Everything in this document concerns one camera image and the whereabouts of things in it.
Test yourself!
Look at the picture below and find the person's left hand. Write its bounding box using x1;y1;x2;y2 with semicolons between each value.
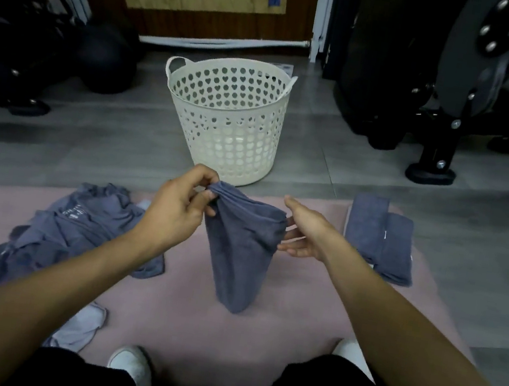
130;156;224;265

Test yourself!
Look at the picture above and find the person's right hand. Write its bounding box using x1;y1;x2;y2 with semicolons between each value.
275;194;354;267

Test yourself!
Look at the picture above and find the grey towel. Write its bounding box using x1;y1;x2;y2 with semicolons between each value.
189;180;293;320
371;211;423;288
341;191;394;267

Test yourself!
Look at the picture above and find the person's left forearm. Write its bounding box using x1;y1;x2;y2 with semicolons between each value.
0;206;168;386

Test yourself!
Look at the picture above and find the person's right forearm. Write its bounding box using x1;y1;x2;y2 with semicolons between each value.
304;242;509;386

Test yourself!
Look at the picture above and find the folded grey towel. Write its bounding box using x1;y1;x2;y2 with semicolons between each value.
371;211;423;288
341;191;394;267

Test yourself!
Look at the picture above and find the white perforated laundry basket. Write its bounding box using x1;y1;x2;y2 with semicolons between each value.
150;47;300;193

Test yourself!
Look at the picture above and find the pink floor mat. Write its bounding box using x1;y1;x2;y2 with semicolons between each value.
0;148;499;386

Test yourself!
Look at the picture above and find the crumpled grey shirt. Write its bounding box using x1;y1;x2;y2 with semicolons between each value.
0;168;177;318

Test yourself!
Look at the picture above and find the white right shoe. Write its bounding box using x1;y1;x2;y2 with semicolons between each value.
329;337;380;383

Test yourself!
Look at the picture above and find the white shoe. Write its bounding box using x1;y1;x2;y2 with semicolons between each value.
104;342;174;386
329;337;380;383

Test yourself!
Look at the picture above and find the white horizontal pipe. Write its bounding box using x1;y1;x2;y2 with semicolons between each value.
139;15;312;68

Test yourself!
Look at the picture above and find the black exercise ball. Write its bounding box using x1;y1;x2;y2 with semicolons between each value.
71;19;144;99

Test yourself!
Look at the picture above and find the black upright case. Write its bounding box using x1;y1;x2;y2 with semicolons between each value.
312;0;456;158

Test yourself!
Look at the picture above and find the pale crumpled cloth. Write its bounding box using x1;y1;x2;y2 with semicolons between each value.
42;296;110;357

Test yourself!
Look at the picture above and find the white left shoe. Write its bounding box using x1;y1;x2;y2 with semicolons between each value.
104;342;174;386

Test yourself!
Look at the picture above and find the white vertical pipe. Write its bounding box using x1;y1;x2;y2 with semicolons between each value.
307;0;335;64

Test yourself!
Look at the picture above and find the black exercise machine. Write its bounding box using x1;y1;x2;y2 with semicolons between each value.
397;0;509;198

